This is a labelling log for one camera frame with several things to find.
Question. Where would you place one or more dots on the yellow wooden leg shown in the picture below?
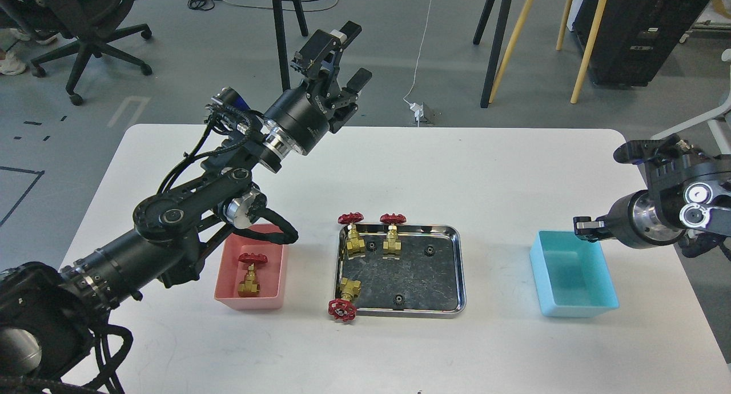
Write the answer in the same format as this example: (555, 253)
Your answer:
(589, 47)
(514, 37)

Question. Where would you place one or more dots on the blue plastic box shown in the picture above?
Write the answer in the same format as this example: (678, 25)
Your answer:
(571, 276)

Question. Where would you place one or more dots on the black office chair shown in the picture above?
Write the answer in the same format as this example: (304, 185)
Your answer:
(92, 24)

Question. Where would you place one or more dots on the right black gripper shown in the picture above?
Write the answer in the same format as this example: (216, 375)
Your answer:
(633, 220)

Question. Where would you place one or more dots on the shiny metal tray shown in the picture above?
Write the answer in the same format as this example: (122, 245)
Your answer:
(431, 286)

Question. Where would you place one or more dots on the brass valve back left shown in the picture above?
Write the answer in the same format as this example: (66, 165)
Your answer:
(355, 244)

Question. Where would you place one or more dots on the pink plastic box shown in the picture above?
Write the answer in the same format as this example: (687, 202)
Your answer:
(271, 276)

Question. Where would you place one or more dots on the black stand leg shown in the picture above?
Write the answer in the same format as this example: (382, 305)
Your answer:
(490, 82)
(278, 13)

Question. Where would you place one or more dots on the brass valve back right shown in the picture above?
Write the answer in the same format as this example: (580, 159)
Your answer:
(392, 245)

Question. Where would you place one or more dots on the brass valve front left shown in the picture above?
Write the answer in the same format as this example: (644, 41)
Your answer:
(343, 307)

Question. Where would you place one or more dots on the black stand leg right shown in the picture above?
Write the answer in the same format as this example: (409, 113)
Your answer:
(490, 82)

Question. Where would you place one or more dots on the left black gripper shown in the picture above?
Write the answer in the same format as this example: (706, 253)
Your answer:
(306, 117)

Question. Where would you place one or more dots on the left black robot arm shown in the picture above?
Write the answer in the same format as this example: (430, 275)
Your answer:
(56, 337)

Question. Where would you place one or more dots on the brass valve tray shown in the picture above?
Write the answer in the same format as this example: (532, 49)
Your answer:
(249, 286)

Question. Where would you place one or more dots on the white power adapter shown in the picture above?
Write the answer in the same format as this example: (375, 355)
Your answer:
(422, 114)

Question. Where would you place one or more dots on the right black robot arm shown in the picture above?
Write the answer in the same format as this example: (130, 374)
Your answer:
(686, 201)

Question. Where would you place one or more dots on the black stand leg left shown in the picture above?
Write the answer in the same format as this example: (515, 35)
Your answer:
(278, 13)

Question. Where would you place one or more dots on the brass valve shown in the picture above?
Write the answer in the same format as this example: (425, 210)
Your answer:
(343, 307)
(355, 244)
(392, 245)

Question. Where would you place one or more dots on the yellow wooden leg right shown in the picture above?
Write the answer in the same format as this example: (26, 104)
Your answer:
(589, 47)

